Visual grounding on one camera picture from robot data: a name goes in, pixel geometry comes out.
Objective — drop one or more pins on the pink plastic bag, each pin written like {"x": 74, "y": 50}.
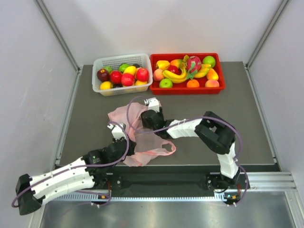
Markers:
{"x": 148, "y": 145}

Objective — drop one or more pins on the yellow banana bunch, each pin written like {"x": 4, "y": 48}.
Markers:
{"x": 177, "y": 79}

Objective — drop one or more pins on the red pomegranate fruit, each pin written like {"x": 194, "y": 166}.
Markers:
{"x": 174, "y": 69}

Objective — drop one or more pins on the pink dragon fruit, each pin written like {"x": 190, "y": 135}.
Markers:
{"x": 193, "y": 65}

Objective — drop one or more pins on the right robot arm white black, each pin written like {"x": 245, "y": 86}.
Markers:
{"x": 211, "y": 129}

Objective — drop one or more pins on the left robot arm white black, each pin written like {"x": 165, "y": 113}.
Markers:
{"x": 87, "y": 172}

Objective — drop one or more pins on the small green fruit behind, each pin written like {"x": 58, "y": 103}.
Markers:
{"x": 108, "y": 69}

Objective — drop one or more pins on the small green apple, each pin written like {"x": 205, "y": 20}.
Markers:
{"x": 165, "y": 83}

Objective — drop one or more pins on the yellow lemon front right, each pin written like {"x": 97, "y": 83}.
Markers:
{"x": 140, "y": 83}

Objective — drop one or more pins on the yellow lemon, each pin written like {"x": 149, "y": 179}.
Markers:
{"x": 140, "y": 83}
{"x": 130, "y": 70}
{"x": 106, "y": 85}

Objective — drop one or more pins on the red plastic tray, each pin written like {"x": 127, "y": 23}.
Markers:
{"x": 181, "y": 89}

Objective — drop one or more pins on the peach with leaf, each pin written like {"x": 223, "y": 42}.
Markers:
{"x": 157, "y": 75}

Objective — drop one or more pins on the red apple right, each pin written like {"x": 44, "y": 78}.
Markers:
{"x": 142, "y": 74}

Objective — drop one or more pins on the red apple middle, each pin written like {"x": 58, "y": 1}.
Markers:
{"x": 127, "y": 79}

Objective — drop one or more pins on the yellow lemon top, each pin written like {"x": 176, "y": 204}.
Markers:
{"x": 130, "y": 70}

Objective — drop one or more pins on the yellow bell pepper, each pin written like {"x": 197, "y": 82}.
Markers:
{"x": 162, "y": 64}

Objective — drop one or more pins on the orange tangerine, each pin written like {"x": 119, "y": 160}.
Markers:
{"x": 193, "y": 84}

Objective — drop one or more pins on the red apple left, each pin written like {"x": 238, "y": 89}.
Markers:
{"x": 115, "y": 77}

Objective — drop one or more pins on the white perforated plastic basket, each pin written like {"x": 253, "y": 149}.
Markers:
{"x": 114, "y": 62}

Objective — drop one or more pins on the yellow lemon front left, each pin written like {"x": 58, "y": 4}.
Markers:
{"x": 106, "y": 85}

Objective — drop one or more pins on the green lime in basket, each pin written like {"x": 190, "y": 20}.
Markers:
{"x": 122, "y": 67}

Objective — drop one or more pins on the orange green mango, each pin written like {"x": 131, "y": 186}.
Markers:
{"x": 176, "y": 62}

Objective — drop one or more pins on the dark red apple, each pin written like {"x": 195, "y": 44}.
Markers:
{"x": 103, "y": 75}

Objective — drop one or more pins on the pink yellow peach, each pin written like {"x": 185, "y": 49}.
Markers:
{"x": 212, "y": 83}

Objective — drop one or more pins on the yellow orange mango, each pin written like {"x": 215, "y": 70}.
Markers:
{"x": 212, "y": 75}

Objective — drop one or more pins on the large green apple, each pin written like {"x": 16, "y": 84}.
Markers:
{"x": 209, "y": 60}

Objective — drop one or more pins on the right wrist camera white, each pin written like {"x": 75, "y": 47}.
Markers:
{"x": 153, "y": 104}

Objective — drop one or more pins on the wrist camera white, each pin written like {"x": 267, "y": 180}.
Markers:
{"x": 153, "y": 104}
{"x": 117, "y": 130}

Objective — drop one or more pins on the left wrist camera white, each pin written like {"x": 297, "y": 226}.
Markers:
{"x": 117, "y": 130}

